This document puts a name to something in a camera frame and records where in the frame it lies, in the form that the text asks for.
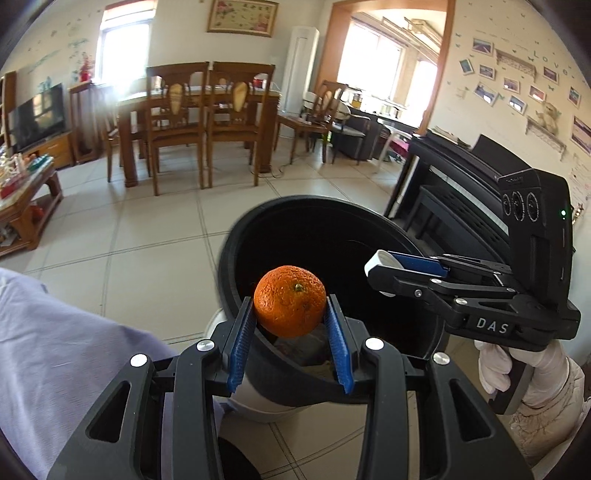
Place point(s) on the tall wooden plant stand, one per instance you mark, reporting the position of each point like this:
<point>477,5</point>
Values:
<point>85,90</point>

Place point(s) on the red flower vase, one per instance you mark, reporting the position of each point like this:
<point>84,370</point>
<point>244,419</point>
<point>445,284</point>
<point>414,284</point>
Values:
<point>86,71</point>

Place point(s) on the small white plastic cup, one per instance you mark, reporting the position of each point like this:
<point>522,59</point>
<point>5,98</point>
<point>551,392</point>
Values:
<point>378,259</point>

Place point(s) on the wooden television cabinet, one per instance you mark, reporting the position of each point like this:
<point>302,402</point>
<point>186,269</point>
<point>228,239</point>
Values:
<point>51,150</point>

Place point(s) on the black trash bin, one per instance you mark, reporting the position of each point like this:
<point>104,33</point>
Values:
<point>240,240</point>

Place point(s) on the wooden bookshelf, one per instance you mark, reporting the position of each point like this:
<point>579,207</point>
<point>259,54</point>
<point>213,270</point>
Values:
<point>7,106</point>

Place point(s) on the orange mandarin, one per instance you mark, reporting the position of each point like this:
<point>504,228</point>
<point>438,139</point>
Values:
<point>288,300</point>

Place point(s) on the white standing air conditioner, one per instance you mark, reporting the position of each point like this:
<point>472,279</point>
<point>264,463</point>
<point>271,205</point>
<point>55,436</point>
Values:
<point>300,69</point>

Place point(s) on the plush bear figure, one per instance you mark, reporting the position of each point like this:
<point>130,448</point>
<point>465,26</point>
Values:
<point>548,117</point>

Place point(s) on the wooden coffee table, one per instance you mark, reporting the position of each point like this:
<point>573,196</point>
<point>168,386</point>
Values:
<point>27,203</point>

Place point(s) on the black upright piano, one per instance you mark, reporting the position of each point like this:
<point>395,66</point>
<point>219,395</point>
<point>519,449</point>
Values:
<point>443,184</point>

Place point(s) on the wooden dining table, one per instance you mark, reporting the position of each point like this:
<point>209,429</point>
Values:
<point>258,104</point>

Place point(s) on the round table floral cloth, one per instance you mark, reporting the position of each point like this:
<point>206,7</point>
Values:
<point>55,350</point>

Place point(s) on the wall photo frames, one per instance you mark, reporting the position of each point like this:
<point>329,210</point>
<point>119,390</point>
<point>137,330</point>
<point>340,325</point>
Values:
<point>482,46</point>

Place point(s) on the dark grey armchair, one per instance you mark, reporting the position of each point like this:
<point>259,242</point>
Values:
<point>360,138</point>

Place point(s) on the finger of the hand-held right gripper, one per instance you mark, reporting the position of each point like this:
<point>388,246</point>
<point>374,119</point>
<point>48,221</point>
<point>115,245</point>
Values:
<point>415,288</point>
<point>420,266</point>

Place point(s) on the person's right hand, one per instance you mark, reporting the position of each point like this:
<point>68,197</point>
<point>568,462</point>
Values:
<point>549,374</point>

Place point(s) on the window with roller blind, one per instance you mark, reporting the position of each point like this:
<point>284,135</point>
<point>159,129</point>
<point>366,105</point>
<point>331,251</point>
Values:
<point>124,50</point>

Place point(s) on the flat screen television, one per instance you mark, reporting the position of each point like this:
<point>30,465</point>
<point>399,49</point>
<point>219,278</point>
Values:
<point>37,115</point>

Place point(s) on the large framed flower painting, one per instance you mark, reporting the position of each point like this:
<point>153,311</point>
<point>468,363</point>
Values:
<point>242,16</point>

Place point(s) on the white plastic stool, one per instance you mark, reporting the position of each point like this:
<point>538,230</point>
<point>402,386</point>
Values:
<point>392,147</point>

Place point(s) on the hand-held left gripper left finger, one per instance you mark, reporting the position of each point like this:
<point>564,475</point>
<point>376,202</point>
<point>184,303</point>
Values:
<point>242,341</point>

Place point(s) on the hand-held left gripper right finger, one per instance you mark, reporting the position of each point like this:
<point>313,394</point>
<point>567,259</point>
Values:
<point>339,346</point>

